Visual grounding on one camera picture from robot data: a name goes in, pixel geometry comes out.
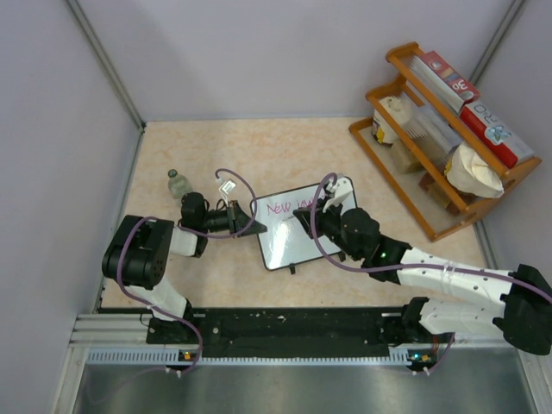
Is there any grey slotted cable duct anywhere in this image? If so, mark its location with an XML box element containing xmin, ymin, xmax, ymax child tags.
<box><xmin>86</xmin><ymin>348</ymin><xmax>435</xmax><ymax>367</ymax></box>

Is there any black framed whiteboard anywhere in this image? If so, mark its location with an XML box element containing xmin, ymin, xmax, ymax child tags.
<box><xmin>252</xmin><ymin>176</ymin><xmax>359</xmax><ymax>275</ymax></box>

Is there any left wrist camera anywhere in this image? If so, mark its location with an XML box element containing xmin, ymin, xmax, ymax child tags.
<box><xmin>218</xmin><ymin>179</ymin><xmax>236</xmax><ymax>207</ymax></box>

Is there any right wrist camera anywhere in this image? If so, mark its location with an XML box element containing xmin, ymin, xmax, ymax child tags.
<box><xmin>322</xmin><ymin>177</ymin><xmax>354</xmax><ymax>213</ymax></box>

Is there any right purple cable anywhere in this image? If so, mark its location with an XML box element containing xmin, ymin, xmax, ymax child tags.
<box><xmin>310</xmin><ymin>172</ymin><xmax>552</xmax><ymax>375</ymax></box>

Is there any aluminium frame rail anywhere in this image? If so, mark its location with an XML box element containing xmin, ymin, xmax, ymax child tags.
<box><xmin>69</xmin><ymin>314</ymin><xmax>151</xmax><ymax>347</ymax></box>

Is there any cream cloth bundle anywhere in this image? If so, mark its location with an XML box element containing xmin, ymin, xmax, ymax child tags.
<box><xmin>444</xmin><ymin>142</ymin><xmax>505</xmax><ymax>198</ymax></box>

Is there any white yellow jar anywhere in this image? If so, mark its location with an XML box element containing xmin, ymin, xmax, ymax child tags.
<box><xmin>373</xmin><ymin>95</ymin><xmax>412</xmax><ymax>145</ymax></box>

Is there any beige block on shelf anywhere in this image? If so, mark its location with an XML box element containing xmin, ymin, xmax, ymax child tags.
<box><xmin>390</xmin><ymin>141</ymin><xmax>423</xmax><ymax>173</ymax></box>

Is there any orange wooden shelf rack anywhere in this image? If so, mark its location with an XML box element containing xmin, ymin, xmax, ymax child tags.
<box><xmin>349</xmin><ymin>42</ymin><xmax>542</xmax><ymax>242</ymax></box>

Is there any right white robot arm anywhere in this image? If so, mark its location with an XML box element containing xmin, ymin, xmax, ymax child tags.
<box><xmin>292</xmin><ymin>206</ymin><xmax>551</xmax><ymax>355</ymax></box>

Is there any brown block lower shelf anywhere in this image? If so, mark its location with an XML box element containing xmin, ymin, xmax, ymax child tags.
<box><xmin>418</xmin><ymin>172</ymin><xmax>460</xmax><ymax>216</ymax></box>

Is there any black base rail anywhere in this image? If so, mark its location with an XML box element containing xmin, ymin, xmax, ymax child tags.
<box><xmin>146</xmin><ymin>305</ymin><xmax>458</xmax><ymax>359</ymax></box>

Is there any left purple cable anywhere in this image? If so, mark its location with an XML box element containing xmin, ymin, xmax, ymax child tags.
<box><xmin>116</xmin><ymin>167</ymin><xmax>258</xmax><ymax>376</ymax></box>

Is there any clear plastic container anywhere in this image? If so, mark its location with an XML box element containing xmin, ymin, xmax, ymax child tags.
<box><xmin>405</xmin><ymin>105</ymin><xmax>463</xmax><ymax>167</ymax></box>

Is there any red white box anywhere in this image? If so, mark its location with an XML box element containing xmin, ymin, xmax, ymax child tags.
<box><xmin>460</xmin><ymin>100</ymin><xmax>535</xmax><ymax>168</ymax></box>

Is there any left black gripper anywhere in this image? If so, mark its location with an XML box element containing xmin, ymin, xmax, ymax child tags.
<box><xmin>199</xmin><ymin>199</ymin><xmax>267</xmax><ymax>237</ymax></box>

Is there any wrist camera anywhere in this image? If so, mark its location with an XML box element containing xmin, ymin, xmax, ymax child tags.
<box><xmin>218</xmin><ymin>179</ymin><xmax>236</xmax><ymax>207</ymax></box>
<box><xmin>322</xmin><ymin>177</ymin><xmax>354</xmax><ymax>213</ymax></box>

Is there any purple cable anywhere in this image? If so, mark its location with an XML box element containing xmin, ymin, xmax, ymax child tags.
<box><xmin>310</xmin><ymin>172</ymin><xmax>552</xmax><ymax>375</ymax></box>
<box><xmin>116</xmin><ymin>167</ymin><xmax>258</xmax><ymax>376</ymax></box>

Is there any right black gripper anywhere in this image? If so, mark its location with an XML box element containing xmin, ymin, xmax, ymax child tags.
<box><xmin>295</xmin><ymin>195</ymin><xmax>362</xmax><ymax>262</ymax></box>

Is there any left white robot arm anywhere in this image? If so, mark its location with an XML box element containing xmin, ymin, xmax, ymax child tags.
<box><xmin>102</xmin><ymin>191</ymin><xmax>267</xmax><ymax>342</ymax></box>

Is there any red box top shelf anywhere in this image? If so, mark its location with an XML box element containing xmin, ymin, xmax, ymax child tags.
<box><xmin>410</xmin><ymin>51</ymin><xmax>480</xmax><ymax>114</ymax></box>

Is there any clear plastic bottle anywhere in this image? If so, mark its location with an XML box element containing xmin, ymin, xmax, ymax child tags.
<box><xmin>167</xmin><ymin>169</ymin><xmax>193</xmax><ymax>202</ymax></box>

